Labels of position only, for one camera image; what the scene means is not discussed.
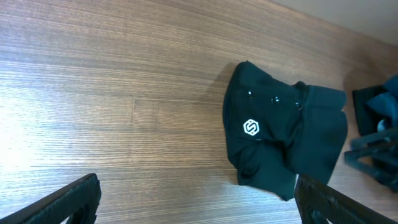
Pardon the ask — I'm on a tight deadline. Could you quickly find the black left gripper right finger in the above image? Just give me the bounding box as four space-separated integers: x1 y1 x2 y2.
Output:
294 175 397 224

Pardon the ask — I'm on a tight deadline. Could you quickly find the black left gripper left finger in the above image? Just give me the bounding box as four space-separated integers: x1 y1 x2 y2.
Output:
1 173 101 224

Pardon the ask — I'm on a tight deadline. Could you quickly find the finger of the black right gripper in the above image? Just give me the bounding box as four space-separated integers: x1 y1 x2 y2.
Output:
350 128 397 149

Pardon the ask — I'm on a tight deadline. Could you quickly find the folded navy blue garment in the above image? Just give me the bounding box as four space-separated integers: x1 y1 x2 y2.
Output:
352 75 397 136

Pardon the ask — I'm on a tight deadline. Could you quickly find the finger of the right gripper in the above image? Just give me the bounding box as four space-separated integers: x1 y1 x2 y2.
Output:
344 146 397 192

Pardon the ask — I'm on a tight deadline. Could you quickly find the black polo shirt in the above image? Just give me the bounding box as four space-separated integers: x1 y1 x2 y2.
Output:
223 61 348 201

